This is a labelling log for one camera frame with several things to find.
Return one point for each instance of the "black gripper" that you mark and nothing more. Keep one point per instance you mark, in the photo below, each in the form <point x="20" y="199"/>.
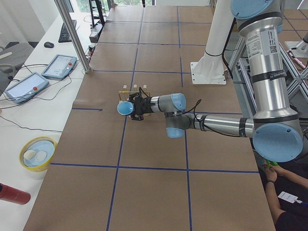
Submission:
<point x="146" y="106"/>

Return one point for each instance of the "light blue plastic cup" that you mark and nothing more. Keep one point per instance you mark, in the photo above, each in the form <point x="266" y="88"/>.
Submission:
<point x="125" y="108"/>

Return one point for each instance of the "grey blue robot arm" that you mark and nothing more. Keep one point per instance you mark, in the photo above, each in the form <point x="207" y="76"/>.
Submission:
<point x="273" y="126"/>

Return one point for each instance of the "far blue teach pendant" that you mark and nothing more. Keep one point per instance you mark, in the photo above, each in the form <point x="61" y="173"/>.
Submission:
<point x="59" y="67"/>

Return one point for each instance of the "blue teach pendant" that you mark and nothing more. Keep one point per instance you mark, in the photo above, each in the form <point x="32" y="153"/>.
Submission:
<point x="59" y="67"/>
<point x="27" y="88"/>

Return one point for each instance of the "black keyboard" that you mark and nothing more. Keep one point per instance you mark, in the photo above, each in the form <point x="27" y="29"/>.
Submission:
<point x="64" y="35"/>

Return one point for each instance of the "black computer mouse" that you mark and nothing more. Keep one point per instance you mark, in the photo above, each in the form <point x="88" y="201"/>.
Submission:
<point x="48" y="44"/>

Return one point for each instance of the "yellow bowl with blue plate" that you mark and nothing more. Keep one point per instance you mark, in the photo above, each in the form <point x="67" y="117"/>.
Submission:
<point x="37" y="154"/>

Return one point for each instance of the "near blue teach pendant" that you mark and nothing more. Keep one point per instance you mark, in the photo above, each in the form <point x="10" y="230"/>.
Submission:
<point x="27" y="88"/>

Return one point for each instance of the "grey office chair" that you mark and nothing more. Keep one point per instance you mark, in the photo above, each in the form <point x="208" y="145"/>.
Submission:
<point x="12" y="59"/>

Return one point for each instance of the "red bottle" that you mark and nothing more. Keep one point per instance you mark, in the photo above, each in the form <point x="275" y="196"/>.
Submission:
<point x="10" y="194"/>

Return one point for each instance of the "seated person in black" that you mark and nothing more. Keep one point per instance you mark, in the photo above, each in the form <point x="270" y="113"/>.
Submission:
<point x="291" y="178"/>

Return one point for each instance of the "gold wire cup holder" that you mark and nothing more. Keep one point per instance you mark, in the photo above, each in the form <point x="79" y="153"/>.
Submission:
<point x="124" y="94"/>

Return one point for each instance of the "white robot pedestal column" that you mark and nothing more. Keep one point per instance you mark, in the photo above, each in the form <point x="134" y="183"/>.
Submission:
<point x="209" y="69"/>

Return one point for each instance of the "aluminium frame post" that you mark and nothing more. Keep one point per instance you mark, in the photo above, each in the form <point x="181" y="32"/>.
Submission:
<point x="65" y="15"/>

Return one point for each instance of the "green handled tool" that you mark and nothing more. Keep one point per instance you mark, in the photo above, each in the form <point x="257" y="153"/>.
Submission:
<point x="271" y="163"/>

